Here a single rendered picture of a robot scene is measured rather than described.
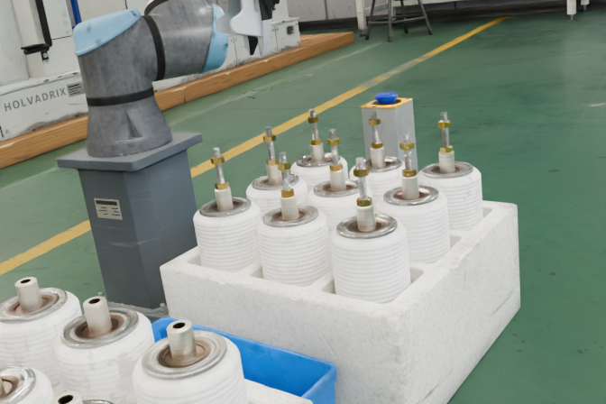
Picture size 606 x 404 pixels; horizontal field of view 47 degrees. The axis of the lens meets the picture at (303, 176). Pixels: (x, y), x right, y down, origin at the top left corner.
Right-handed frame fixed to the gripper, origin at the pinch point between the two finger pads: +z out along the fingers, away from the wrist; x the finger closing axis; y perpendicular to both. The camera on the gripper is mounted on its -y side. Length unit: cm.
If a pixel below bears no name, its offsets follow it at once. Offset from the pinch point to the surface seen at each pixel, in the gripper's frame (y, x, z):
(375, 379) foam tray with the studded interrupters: 6, 33, 37
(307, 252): 6.7, 20.4, 24.7
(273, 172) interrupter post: 1.2, 1.0, 19.2
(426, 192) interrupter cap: -11.6, 22.2, 20.9
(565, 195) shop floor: -76, -11, 46
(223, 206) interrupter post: 11.9, 6.0, 20.5
